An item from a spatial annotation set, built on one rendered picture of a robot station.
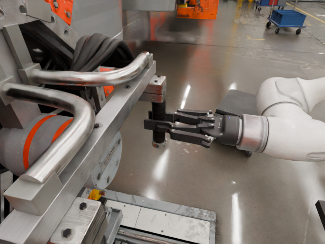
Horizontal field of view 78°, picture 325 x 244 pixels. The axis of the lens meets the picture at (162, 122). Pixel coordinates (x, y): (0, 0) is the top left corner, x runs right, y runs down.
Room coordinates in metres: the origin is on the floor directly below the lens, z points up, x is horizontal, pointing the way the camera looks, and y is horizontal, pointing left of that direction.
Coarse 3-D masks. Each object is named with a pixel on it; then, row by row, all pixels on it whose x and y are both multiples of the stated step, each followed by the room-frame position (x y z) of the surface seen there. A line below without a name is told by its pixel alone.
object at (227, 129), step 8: (216, 120) 0.42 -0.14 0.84; (224, 120) 0.39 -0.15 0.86; (232, 120) 0.39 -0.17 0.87; (200, 128) 0.39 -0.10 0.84; (208, 128) 0.39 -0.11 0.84; (216, 128) 0.39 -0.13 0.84; (224, 128) 0.37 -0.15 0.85; (232, 128) 0.37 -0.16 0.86; (208, 136) 0.38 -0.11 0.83; (216, 136) 0.36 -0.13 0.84; (224, 136) 0.36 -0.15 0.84; (232, 136) 0.36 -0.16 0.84; (224, 144) 0.37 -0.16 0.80; (232, 144) 0.36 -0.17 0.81
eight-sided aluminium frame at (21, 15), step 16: (0, 0) 0.35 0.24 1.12; (16, 0) 0.37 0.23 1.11; (32, 0) 0.40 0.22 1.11; (0, 16) 0.34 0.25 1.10; (16, 16) 0.36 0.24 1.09; (32, 16) 0.39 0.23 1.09; (48, 16) 0.43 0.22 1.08; (32, 32) 0.45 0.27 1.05; (48, 32) 0.44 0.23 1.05; (64, 32) 0.48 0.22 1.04; (64, 48) 0.51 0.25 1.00; (96, 96) 0.54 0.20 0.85; (96, 112) 0.55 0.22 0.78; (80, 192) 0.36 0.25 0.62
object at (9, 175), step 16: (32, 48) 0.53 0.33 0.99; (48, 48) 0.52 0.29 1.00; (48, 64) 0.53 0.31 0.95; (64, 64) 0.56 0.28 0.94; (48, 112) 0.47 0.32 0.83; (64, 112) 0.56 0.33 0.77; (0, 176) 0.29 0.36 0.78; (16, 176) 0.42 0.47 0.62; (0, 192) 0.27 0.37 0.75; (0, 208) 0.25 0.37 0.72
